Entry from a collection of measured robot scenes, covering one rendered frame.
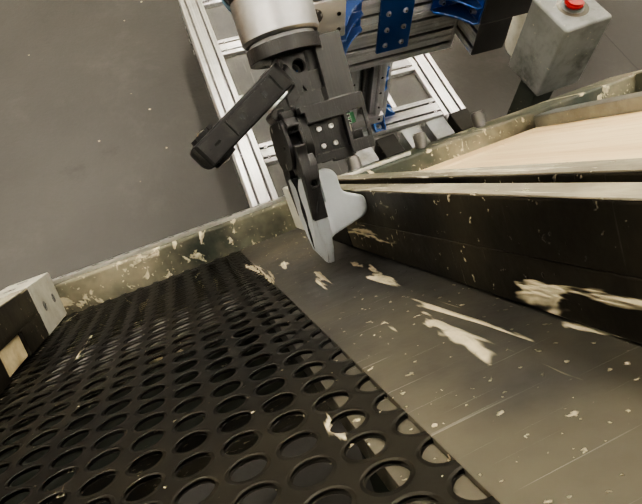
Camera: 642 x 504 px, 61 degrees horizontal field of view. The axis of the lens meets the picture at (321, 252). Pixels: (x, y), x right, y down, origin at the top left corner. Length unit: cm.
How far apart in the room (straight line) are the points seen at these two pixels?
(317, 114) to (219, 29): 192
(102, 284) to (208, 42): 156
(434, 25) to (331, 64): 98
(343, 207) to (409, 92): 163
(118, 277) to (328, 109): 52
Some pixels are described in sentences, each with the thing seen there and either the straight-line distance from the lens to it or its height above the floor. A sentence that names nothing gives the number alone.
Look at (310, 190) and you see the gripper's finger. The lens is 49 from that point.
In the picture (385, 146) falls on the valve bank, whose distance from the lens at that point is 119.
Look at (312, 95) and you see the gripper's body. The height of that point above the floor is 129.
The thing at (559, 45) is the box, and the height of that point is 89.
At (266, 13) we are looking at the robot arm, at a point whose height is 136.
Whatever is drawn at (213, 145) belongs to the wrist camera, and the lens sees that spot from 50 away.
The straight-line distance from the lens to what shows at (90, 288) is 92.
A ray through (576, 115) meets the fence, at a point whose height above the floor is 98.
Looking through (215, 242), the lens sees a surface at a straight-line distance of 90.
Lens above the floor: 166
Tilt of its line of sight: 60 degrees down
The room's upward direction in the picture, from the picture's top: straight up
